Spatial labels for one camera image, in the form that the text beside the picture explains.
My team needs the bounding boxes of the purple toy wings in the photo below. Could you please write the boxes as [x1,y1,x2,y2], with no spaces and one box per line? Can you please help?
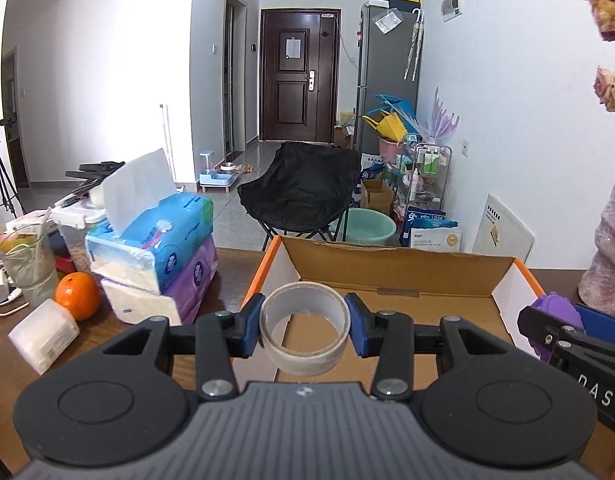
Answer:
[420,87,461,149]

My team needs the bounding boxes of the black folding stand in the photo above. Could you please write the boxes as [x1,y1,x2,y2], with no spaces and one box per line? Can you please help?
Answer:
[65,161,126,207]

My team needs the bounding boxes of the blue pet feeder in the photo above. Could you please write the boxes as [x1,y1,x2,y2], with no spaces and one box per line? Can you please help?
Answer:
[198,151,238,195]

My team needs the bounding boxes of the clear bag on refrigerator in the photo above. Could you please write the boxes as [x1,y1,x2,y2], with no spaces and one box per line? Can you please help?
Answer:
[375,10,403,35]

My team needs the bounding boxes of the pink flat box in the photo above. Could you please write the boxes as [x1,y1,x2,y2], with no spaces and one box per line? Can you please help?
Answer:
[5,210,53,236]

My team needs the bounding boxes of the dried pink rose bouquet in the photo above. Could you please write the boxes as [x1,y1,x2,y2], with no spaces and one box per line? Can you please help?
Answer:
[581,0,615,166]

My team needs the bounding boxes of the purple tissue pack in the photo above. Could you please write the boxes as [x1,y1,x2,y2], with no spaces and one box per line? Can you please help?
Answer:
[100,237,219,326]

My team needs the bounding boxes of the grey refrigerator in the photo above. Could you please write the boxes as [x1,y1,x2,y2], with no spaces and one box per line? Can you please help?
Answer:
[355,2,424,161]

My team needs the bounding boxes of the green plastic basin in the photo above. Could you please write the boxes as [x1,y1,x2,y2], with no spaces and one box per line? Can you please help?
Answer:
[336,208,397,247]

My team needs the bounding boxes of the clear glass cup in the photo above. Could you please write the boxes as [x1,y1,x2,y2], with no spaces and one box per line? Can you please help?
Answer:
[0,232,59,307]

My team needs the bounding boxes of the white folded umbrella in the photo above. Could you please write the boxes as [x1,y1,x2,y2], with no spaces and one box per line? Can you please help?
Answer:
[404,8,425,82]

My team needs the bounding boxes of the pink plastic basket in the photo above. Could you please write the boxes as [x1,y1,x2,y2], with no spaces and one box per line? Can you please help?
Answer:
[377,136,404,162]

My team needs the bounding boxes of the orange fruit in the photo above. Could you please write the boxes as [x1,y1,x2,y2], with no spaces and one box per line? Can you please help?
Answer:
[55,271,101,322]

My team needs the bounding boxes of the pink textured vase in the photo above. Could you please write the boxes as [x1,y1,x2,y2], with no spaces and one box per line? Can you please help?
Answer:
[578,162,615,317]

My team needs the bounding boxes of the white flat board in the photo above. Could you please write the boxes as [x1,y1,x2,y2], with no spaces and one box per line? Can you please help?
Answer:
[471,193,535,264]

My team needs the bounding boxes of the translucent white plastic box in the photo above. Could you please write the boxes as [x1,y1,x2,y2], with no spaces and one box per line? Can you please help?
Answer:
[8,298,80,375]

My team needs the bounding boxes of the metal wire storage cart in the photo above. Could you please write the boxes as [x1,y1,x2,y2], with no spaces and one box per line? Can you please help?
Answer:
[395,142,453,221]

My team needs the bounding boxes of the blue plastic dustpan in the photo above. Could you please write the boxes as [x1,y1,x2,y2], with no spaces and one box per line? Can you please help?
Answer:
[375,93,418,121]

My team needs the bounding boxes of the blue tissue pack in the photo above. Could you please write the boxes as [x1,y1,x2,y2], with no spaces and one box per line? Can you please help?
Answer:
[85,147,216,294]

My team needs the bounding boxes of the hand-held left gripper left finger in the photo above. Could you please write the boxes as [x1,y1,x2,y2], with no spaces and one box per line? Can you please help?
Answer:
[100,294,267,402]

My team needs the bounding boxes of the clear food storage container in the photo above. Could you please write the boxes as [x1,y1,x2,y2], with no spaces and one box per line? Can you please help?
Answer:
[52,195,109,276]

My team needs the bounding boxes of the white tape roll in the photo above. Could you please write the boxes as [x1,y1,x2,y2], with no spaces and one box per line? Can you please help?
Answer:
[259,282,351,376]

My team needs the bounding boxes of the white and blue sack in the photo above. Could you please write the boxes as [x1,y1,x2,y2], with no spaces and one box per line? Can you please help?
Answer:
[405,206,462,252]

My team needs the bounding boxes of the orange cardboard box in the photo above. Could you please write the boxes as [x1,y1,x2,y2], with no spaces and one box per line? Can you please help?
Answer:
[240,235,548,383]

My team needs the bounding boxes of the dark brown entrance door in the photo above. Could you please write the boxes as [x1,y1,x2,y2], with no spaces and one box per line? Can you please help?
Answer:
[260,8,341,143]

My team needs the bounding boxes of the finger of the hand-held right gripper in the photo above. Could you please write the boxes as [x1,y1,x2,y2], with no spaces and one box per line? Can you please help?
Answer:
[518,305,588,361]
[575,304,615,347]

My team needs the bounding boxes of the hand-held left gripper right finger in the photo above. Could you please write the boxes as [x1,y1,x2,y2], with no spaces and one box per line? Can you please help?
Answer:
[344,292,513,402]

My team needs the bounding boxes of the black folding chair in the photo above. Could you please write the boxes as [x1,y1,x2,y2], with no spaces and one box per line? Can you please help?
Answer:
[238,141,362,252]

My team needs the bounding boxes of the small open cardboard box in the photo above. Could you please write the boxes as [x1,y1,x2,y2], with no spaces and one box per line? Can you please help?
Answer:
[360,179,396,216]

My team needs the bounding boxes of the purple gear-shaped lid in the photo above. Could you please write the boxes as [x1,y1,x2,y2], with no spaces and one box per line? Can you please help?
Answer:
[530,291,585,362]

